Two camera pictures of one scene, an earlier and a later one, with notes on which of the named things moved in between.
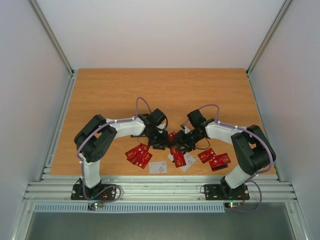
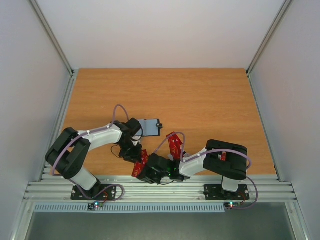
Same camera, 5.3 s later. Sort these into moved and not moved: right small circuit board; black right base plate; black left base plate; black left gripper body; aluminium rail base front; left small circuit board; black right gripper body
Moved: black right gripper body; black left gripper body
Not moved: aluminium rail base front; black right base plate; right small circuit board; black left base plate; left small circuit board
